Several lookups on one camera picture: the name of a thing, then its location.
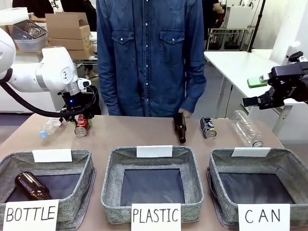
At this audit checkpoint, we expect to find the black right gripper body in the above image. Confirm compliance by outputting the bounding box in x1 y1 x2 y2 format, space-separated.
267 61 308 104

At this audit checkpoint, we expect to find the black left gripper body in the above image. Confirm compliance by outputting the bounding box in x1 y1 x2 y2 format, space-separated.
60 90 93 118

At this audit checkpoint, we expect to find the red aluminium can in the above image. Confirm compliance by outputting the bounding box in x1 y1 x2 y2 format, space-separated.
74 114 91 138

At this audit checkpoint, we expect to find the brown glass bottle slim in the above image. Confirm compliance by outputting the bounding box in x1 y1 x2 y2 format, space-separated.
173 112 188 144

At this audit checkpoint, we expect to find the person's right forearm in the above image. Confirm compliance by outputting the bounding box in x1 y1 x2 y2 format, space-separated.
98 69 121 116

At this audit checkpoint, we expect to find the person's left forearm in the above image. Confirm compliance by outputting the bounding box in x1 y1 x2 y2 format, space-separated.
179 77 207 114

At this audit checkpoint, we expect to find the black aluminium can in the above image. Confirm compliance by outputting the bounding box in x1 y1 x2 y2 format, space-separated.
200 116 218 140

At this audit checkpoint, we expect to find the grey fabric basket plastic sign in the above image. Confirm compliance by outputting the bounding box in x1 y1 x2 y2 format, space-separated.
100 145 205 218

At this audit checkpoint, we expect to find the grey fabric basket bottle sign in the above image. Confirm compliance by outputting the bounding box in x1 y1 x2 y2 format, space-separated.
0 149 97 231

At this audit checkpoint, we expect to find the metal mesh basket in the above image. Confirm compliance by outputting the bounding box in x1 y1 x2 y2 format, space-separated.
13 20 47 40

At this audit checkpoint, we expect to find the grey fabric basket can sign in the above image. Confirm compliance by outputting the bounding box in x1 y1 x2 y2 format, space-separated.
206 147 308 229

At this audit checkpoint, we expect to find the white paper sign CAN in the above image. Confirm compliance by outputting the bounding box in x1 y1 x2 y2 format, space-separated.
238 203 291 231

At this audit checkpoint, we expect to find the person's left hand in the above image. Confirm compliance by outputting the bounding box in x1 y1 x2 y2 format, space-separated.
178 108 193 119

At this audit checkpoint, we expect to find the crumpled plastic bottle blue cap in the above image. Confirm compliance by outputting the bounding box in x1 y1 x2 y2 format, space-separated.
39 117 62 140

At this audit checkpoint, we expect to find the clear plastic bottle uncapped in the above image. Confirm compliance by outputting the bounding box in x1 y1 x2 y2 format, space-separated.
231 110 264 148

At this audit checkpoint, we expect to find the white work table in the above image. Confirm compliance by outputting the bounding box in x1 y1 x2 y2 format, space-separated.
204 49 308 141

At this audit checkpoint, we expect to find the blank white card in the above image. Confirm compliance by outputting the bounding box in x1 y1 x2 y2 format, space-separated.
32 149 73 163
136 144 173 158
231 147 271 158

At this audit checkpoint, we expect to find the small cardboard box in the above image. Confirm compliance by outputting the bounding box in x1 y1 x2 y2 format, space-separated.
66 45 95 60

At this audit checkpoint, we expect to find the flat closed cardboard box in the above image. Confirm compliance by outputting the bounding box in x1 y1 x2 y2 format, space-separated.
47 36 93 51

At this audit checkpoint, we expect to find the black tripod pole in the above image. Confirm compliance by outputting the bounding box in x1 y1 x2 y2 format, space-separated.
250 0 263 51

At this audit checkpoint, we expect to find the white box appliance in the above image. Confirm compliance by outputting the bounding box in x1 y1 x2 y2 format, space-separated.
226 5 254 30

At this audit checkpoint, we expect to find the clear plastic storage bin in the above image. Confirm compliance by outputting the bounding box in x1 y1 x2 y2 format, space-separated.
11 24 48 52

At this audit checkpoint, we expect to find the large open cardboard box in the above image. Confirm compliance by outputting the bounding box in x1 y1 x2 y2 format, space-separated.
45 12 91 40

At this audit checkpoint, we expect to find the brown glass bottle wide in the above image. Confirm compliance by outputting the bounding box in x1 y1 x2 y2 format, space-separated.
14 171 52 201

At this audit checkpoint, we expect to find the background person with red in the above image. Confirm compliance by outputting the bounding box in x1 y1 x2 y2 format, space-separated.
204 0 226 37

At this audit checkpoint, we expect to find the person's denim shirt torso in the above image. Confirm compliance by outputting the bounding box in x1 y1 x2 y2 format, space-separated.
96 0 207 118

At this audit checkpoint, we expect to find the background person in black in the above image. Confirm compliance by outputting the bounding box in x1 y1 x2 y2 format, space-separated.
18 0 55 18
60 0 97 26

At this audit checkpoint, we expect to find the white paper sign BOTTLE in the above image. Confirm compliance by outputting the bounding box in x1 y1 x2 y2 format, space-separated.
0 199 60 231

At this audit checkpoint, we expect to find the white paper sign PLASTIC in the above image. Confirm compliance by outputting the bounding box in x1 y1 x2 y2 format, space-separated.
130 203 182 231

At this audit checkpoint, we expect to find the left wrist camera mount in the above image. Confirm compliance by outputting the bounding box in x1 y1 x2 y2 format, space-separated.
76 78 92 91

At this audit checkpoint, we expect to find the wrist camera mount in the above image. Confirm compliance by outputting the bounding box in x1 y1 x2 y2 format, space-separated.
76 78 92 91
286 51 308 64

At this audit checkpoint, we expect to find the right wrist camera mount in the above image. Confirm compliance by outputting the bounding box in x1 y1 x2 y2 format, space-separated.
286 51 308 64

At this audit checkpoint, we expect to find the black corrugated cable hose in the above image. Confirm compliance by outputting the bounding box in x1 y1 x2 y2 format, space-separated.
0 68 96 119

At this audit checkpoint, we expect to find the metal frame table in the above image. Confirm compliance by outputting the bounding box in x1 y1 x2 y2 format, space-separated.
206 27 256 51

